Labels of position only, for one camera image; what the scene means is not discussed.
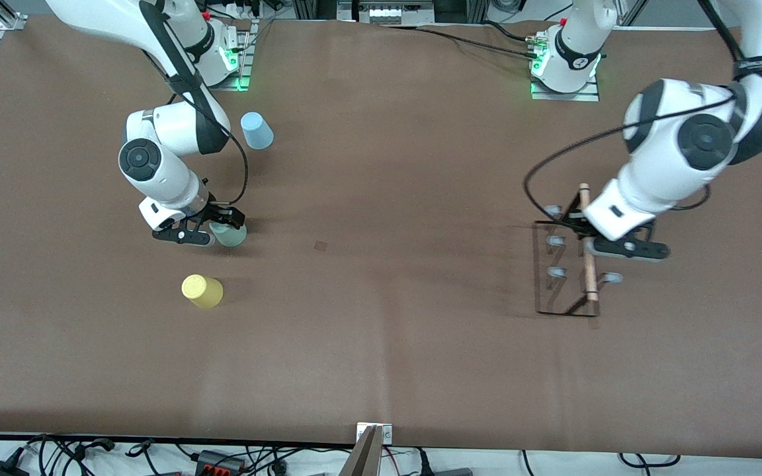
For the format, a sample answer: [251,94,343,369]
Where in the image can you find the brown table cover mat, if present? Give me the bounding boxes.
[0,13,762,460]

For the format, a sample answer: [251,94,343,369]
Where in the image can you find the thin black cable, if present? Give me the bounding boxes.
[414,26,537,61]

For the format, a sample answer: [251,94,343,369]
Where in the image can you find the white power strip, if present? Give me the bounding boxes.
[208,0,286,20]

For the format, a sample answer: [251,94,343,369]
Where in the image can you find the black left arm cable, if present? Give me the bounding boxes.
[523,0,762,235]

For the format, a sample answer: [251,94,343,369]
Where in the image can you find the black wire cup holder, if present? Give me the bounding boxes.
[534,183,623,319]

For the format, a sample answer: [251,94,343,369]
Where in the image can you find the black orange connector box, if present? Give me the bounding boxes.
[194,450,247,474]

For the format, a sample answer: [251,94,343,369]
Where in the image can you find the mint green plastic cup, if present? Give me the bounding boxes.
[209,223,248,249]

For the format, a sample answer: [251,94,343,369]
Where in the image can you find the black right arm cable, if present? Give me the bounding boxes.
[140,0,250,206]

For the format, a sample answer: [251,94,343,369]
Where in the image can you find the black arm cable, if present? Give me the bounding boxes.
[140,0,250,206]
[523,0,762,235]

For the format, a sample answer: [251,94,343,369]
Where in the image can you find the black cable tangle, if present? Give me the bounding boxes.
[27,434,117,476]

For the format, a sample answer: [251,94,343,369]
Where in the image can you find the small metal bracket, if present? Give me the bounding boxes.
[356,422,394,444]

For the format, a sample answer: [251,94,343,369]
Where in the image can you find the aluminium frame profile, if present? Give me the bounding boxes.
[0,0,28,31]

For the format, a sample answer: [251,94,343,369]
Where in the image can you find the aluminium arm base plate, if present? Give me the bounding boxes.
[209,19,251,92]
[530,73,601,102]

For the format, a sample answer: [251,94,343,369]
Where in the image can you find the grey control box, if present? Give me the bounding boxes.
[338,0,436,26]

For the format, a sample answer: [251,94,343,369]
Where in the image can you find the grey metal pole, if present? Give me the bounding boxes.
[338,426,382,476]

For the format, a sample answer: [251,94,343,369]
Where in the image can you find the thick black cable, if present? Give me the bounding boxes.
[484,20,544,46]

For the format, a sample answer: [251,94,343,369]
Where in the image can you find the light blue plastic cup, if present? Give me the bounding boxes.
[240,112,275,151]

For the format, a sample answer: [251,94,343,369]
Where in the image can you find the yellow plastic cup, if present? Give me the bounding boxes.
[181,274,224,309]

